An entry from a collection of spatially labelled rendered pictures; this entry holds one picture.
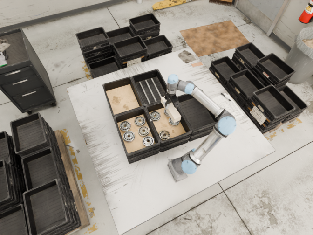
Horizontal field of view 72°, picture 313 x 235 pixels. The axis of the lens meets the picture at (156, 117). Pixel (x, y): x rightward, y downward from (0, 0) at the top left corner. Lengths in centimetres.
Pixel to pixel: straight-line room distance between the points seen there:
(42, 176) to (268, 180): 255
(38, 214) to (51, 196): 17
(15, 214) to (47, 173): 47
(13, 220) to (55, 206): 52
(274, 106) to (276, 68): 64
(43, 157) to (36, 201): 48
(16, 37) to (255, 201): 339
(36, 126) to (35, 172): 50
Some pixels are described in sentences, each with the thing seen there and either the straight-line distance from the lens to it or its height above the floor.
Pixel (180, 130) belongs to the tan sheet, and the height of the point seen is 83.
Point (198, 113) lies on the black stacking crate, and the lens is 213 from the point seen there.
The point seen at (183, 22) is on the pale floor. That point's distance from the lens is 458.
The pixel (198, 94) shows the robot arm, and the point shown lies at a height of 131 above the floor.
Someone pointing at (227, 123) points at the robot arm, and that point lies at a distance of 151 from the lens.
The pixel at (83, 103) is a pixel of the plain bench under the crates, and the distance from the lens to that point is 240.
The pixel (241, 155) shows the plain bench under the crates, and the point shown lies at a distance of 219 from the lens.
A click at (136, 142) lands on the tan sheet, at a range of 193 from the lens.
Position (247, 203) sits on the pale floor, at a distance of 284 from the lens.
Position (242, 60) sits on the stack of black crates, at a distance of 341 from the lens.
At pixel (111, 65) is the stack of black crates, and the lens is 330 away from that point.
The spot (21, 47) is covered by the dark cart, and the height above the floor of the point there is 86.
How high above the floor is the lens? 258
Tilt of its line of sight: 59 degrees down
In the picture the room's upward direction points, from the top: 3 degrees clockwise
